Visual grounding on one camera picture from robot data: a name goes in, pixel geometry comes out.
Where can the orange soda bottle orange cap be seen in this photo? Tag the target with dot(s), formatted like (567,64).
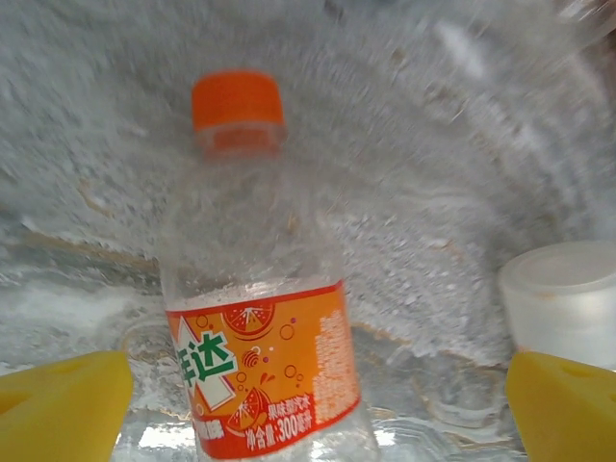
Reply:
(260,337)

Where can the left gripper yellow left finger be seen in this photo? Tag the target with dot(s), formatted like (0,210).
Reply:
(58,414)

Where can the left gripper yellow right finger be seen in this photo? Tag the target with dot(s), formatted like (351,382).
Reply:
(568,414)

